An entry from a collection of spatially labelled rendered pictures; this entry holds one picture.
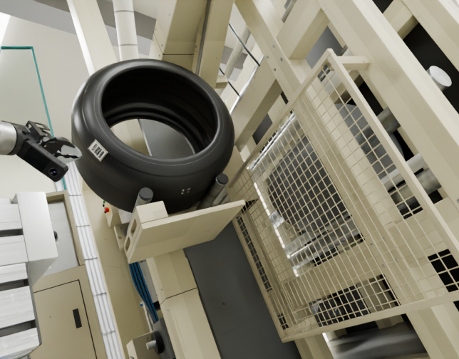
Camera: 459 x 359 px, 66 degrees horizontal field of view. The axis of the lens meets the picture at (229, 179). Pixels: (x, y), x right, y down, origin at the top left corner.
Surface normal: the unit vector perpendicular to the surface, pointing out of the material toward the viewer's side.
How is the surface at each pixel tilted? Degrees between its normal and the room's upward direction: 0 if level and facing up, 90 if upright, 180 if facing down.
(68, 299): 90
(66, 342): 90
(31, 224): 90
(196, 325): 90
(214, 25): 162
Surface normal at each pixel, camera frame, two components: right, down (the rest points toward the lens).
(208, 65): 0.46, 0.67
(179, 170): 0.40, -0.32
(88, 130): -0.35, -0.10
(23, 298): 0.62, -0.52
